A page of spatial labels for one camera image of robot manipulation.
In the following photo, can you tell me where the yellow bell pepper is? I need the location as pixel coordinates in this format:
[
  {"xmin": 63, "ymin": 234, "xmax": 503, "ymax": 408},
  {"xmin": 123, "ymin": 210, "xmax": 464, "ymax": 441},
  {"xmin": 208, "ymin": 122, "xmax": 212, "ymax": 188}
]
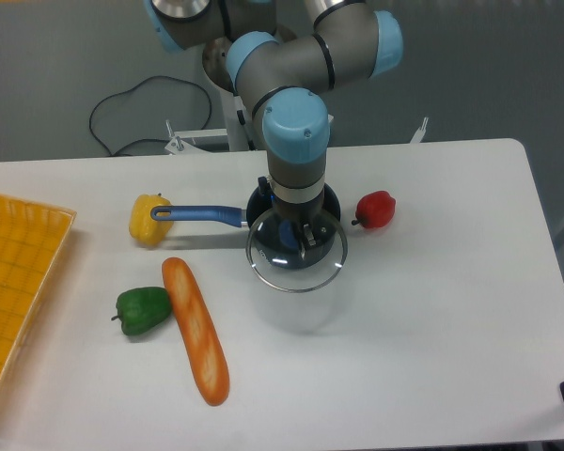
[{"xmin": 128, "ymin": 194, "xmax": 173, "ymax": 247}]

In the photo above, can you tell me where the red bell pepper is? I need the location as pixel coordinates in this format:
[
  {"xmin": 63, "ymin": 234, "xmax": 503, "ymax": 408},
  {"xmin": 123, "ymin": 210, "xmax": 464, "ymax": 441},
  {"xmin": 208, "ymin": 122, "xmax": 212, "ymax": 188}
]
[{"xmin": 351, "ymin": 191, "xmax": 397, "ymax": 229}]

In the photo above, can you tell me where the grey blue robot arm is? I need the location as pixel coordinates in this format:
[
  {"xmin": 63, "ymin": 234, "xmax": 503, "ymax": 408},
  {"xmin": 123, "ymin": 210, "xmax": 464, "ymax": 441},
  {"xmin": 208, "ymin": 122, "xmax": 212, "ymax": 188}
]
[{"xmin": 145, "ymin": 1, "xmax": 403, "ymax": 249}]

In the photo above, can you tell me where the yellow woven basket tray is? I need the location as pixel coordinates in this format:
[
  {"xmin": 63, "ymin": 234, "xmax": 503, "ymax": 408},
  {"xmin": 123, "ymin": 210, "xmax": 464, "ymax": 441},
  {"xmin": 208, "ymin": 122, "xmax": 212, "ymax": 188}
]
[{"xmin": 0, "ymin": 194, "xmax": 76, "ymax": 389}]

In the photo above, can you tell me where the black cable on floor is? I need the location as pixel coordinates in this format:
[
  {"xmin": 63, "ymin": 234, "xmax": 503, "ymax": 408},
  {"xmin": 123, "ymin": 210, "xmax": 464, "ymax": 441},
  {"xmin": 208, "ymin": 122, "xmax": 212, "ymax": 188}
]
[{"xmin": 88, "ymin": 75, "xmax": 212, "ymax": 158}]

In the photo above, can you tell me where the round glass pot lid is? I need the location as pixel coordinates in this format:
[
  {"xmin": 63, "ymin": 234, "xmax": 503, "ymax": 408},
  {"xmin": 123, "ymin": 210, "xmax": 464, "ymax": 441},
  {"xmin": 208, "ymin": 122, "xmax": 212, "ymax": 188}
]
[{"xmin": 245, "ymin": 210, "xmax": 348, "ymax": 293}]

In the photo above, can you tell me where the green bell pepper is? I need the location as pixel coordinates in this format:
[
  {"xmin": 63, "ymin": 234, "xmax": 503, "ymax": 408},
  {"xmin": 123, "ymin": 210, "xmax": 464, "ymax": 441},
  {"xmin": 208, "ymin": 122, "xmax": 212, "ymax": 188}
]
[{"xmin": 111, "ymin": 287, "xmax": 172, "ymax": 336}]

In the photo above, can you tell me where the orange baguette bread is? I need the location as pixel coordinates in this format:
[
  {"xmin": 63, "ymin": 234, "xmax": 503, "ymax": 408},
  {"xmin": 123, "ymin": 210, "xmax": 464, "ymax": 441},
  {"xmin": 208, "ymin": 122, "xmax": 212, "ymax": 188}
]
[{"xmin": 162, "ymin": 257, "xmax": 230, "ymax": 406}]

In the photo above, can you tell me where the blue saucepan with handle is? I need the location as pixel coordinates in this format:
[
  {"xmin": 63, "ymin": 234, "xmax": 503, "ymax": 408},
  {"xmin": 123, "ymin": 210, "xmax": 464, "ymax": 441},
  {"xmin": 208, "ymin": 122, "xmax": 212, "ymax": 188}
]
[{"xmin": 150, "ymin": 182, "xmax": 343, "ymax": 270}]

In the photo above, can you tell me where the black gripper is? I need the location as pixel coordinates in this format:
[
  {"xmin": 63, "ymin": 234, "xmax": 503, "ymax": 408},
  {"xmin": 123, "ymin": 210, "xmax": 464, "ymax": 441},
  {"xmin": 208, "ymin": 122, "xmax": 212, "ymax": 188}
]
[{"xmin": 273, "ymin": 190, "xmax": 328, "ymax": 258}]

